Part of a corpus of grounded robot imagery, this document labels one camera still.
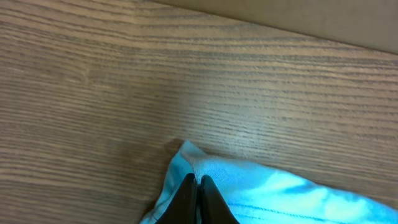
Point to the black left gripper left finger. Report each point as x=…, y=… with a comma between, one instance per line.
x=182, y=208

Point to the light blue printed t-shirt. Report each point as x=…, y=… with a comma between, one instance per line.
x=260, y=194

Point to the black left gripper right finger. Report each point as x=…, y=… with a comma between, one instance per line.
x=213, y=208

